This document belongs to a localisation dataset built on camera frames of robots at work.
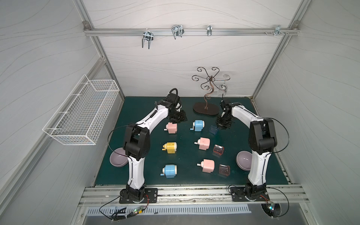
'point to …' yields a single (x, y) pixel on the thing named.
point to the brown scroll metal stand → (206, 108)
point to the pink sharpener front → (208, 165)
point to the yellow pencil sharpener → (171, 147)
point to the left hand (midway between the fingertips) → (185, 120)
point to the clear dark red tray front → (224, 169)
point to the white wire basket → (81, 116)
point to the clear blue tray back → (213, 129)
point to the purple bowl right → (244, 160)
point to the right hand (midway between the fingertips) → (217, 126)
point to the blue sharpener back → (198, 125)
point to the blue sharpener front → (169, 171)
